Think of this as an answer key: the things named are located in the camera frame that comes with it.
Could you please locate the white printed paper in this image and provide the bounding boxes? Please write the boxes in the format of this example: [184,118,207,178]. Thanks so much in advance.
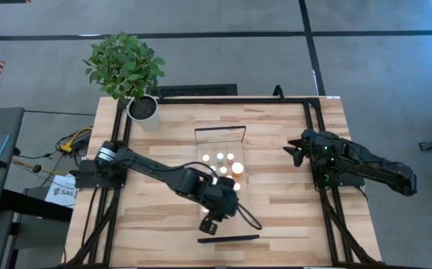
[45,174,78,208]

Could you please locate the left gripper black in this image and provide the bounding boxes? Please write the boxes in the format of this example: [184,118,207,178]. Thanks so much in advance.
[195,173,241,236]

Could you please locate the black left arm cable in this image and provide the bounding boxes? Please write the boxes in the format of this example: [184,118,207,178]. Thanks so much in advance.
[234,201,264,231]

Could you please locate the wooden shelf with black frame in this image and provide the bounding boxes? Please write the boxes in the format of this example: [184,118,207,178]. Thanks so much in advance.
[194,126,261,244]

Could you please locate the black board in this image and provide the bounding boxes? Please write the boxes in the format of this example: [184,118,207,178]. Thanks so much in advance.
[0,188,74,223]

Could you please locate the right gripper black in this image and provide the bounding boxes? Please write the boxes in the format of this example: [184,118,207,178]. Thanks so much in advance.
[282,128,330,170]

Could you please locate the green plant in white pot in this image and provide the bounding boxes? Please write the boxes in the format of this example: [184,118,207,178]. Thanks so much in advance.
[82,31,167,132]

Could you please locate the black arched bracket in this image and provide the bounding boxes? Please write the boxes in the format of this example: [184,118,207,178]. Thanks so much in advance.
[272,84,286,102]

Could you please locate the yellow cable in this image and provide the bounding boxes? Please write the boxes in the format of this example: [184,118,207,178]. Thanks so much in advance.
[59,126,93,153]

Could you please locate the black floor vent mat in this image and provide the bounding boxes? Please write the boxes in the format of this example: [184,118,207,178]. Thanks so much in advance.
[146,83,238,98]

